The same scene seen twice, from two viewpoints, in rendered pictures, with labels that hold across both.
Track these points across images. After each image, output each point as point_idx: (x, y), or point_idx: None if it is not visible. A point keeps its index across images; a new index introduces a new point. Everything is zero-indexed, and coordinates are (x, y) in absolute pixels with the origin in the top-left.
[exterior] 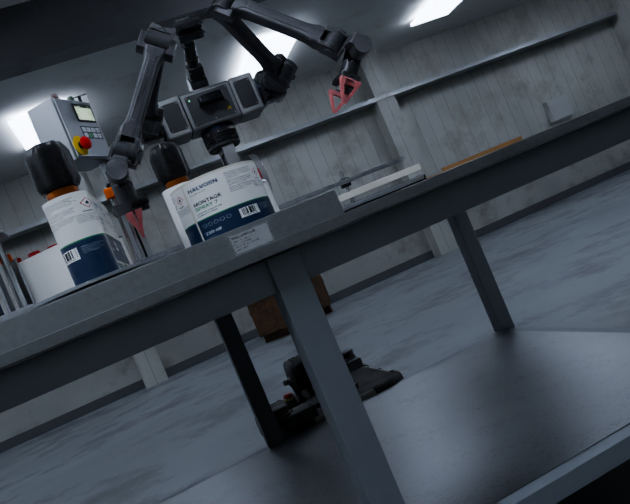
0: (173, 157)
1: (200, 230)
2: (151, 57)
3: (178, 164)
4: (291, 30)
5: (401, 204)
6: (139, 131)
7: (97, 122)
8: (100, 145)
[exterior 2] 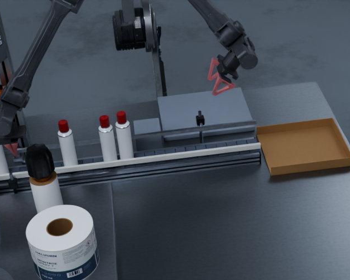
0: (42, 166)
1: (39, 270)
2: (56, 15)
3: (45, 171)
4: (195, 9)
5: None
6: (29, 85)
7: (0, 28)
8: None
